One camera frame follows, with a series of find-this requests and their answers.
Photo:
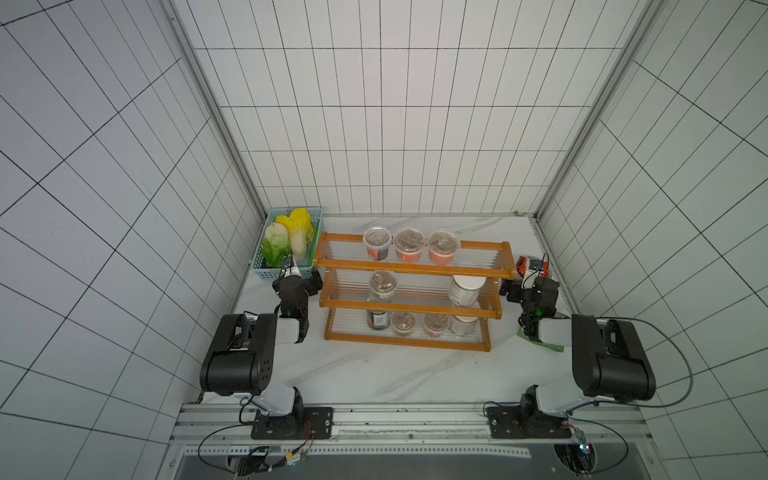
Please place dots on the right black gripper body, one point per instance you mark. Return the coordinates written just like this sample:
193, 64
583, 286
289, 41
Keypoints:
522, 291

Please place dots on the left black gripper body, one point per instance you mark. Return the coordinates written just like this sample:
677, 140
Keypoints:
311, 285

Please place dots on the seed jar dark label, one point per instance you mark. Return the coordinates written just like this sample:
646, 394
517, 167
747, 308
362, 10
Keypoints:
377, 241

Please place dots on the seed jar red label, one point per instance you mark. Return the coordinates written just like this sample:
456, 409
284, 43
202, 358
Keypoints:
443, 246
409, 244

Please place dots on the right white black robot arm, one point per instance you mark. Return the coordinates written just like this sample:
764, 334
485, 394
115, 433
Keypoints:
608, 364

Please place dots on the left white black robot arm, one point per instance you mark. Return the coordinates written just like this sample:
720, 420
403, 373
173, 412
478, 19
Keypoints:
240, 359

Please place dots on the large white-lid can middle shelf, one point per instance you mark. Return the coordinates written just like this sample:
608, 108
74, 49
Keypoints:
464, 290

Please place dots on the white can bottom shelf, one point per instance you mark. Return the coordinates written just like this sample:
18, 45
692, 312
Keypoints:
463, 325

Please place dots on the small jar pink label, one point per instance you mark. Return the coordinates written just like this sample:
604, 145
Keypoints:
436, 325

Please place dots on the wooden three-tier shelf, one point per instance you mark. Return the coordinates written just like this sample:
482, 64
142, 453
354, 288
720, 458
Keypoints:
422, 288

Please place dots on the small jar yellow label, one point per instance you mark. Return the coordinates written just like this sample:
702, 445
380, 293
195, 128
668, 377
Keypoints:
403, 323

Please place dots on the blue plastic basket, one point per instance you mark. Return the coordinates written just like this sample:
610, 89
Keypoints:
258, 265

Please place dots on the green snack packet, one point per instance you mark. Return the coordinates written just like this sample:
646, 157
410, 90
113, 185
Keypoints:
550, 346

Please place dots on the red snack bowl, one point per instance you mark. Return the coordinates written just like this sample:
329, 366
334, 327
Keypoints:
528, 266

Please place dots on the green napa cabbage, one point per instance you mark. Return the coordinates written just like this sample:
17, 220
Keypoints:
275, 245

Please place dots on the dark green bottle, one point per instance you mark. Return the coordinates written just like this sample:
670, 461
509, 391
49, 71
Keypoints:
377, 318

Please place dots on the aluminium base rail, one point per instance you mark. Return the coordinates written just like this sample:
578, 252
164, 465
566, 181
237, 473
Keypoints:
397, 428

